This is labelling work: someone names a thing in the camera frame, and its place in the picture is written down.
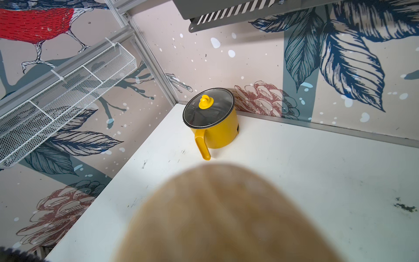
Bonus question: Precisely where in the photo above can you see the wooden handle claw hammer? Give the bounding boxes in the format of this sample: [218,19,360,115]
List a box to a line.
[113,164,340,262]

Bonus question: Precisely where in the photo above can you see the yellow pot with lid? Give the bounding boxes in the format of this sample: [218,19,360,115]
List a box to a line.
[182,88,239,160]

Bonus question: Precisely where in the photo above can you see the black hanging wire basket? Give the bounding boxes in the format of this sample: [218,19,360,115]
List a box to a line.
[174,0,333,33]

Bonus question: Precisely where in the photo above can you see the white wire mesh shelf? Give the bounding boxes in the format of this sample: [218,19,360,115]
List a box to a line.
[1,43,137,169]

